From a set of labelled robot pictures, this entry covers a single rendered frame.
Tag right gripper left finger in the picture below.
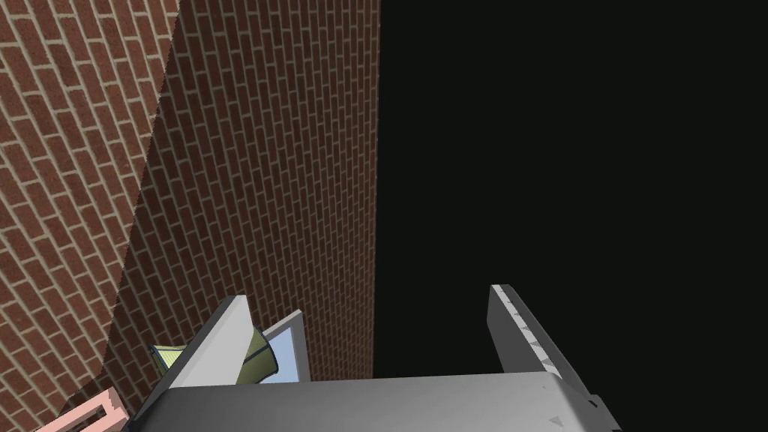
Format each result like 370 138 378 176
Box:
142 294 256 407

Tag yellow-green lampshade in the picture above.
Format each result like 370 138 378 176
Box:
149 326 279 386

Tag grey-framed pale blue picture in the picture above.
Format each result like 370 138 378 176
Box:
263 309 313 385

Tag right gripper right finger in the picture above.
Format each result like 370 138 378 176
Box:
486 284 593 398

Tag pink hollow block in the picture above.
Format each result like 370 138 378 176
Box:
34 386 131 432

